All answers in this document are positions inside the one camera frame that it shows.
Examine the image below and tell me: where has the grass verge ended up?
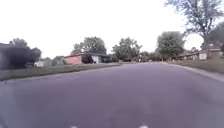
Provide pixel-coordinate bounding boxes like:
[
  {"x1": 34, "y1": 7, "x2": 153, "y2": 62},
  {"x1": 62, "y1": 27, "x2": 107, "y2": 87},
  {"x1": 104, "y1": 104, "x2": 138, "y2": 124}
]
[
  {"x1": 167, "y1": 58, "x2": 224, "y2": 75},
  {"x1": 0, "y1": 62, "x2": 123, "y2": 82}
]

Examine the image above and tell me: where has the grey asphalt road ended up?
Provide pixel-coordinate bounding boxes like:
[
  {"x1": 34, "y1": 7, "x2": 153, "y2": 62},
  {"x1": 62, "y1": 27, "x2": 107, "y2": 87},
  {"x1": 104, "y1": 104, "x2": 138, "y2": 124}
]
[{"x1": 0, "y1": 61, "x2": 224, "y2": 128}]

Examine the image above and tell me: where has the tall sparse tree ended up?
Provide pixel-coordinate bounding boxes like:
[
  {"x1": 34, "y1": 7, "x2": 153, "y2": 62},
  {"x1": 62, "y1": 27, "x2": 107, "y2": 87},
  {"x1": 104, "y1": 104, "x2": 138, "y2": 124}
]
[{"x1": 164, "y1": 0, "x2": 224, "y2": 60}]

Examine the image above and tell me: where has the pale concrete kerb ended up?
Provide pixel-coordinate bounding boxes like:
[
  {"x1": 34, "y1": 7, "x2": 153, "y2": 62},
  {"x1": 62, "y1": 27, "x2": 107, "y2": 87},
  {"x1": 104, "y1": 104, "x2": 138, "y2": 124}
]
[{"x1": 161, "y1": 61, "x2": 224, "y2": 84}]

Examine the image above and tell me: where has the round leafy tree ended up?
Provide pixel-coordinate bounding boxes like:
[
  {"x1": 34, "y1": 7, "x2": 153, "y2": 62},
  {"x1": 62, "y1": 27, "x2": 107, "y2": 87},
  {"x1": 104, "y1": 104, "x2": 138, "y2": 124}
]
[{"x1": 155, "y1": 30, "x2": 186, "y2": 61}]

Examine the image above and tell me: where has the dark bushy tree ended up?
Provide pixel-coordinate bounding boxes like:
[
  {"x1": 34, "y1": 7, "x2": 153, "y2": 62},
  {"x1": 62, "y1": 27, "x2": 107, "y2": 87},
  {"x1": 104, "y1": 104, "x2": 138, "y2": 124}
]
[{"x1": 0, "y1": 37, "x2": 43, "y2": 71}]

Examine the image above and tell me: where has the low red house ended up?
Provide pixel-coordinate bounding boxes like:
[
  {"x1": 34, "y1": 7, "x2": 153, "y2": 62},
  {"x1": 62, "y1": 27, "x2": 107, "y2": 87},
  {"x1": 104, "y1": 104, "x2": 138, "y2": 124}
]
[{"x1": 63, "y1": 52, "x2": 112, "y2": 66}]

